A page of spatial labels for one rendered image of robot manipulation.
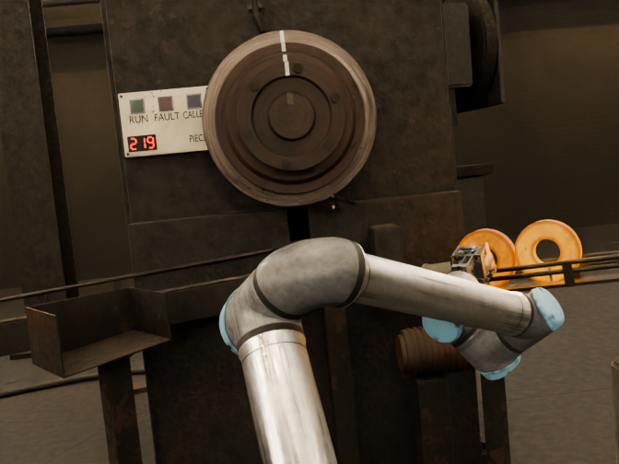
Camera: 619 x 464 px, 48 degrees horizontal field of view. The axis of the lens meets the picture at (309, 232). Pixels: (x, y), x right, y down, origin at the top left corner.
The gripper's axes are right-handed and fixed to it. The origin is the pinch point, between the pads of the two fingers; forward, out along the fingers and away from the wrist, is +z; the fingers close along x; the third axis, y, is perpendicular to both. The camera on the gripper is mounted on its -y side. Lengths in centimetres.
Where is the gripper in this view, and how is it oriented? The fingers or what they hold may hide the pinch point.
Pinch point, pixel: (485, 256)
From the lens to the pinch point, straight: 183.6
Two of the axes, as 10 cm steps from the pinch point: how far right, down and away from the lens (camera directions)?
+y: -2.5, -9.1, -3.4
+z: 4.5, -4.2, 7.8
